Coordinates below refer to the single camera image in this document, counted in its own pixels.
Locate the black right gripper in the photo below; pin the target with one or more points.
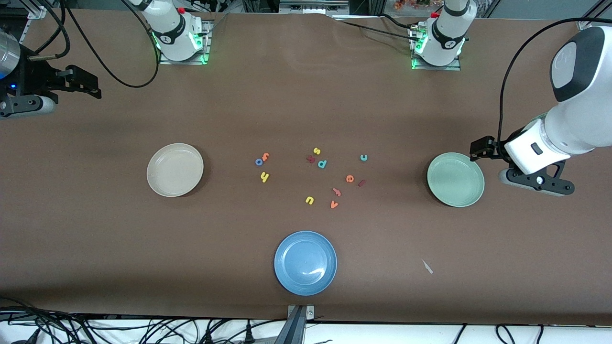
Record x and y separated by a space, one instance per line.
32 78

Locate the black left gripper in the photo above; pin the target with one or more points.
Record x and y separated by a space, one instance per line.
492 150

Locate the yellow foam letter h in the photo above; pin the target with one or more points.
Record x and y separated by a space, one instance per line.
264 177

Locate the pale green plate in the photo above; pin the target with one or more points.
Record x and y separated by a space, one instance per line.
455 179

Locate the beige brown plate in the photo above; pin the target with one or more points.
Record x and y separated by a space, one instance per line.
175 170

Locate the small grey paper scrap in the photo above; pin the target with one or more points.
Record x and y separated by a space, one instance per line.
427 267

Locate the teal foam letter p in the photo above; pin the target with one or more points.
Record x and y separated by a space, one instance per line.
325 163

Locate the orange artificial flowers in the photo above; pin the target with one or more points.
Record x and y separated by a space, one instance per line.
411 5

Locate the blue plate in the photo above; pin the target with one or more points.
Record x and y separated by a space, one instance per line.
305 263

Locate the grey metal box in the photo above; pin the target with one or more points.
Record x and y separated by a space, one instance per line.
313 5

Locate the dark metal beam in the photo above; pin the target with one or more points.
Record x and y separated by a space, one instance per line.
291 329

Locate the black power plug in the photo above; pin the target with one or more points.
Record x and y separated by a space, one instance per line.
248 333
209 337

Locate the aluminium frame corner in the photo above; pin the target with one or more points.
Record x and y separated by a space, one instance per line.
584 24
36 10

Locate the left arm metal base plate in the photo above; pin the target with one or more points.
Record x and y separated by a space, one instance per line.
437 67

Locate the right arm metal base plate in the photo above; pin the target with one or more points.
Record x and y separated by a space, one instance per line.
184 61

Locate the small metal bracket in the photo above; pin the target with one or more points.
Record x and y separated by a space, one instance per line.
310 313

